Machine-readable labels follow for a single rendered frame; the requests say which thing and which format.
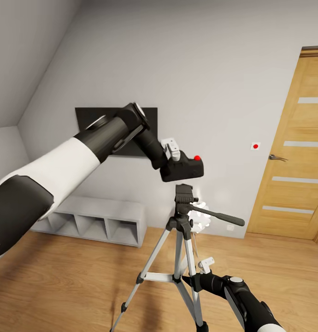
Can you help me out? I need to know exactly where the digital camera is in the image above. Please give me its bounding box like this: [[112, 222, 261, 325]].
[[159, 150, 204, 182]]

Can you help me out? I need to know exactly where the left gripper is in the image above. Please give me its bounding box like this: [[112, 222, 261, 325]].
[[141, 136, 172, 174]]

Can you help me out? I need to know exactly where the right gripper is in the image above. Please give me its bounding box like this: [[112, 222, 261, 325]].
[[182, 270, 216, 294]]

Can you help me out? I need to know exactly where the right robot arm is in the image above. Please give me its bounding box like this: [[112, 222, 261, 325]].
[[182, 257, 286, 332]]

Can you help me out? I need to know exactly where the camera tripod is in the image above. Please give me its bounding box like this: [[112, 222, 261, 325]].
[[110, 184, 245, 332]]

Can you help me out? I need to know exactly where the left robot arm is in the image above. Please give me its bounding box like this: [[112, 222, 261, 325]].
[[0, 102, 180, 260]]

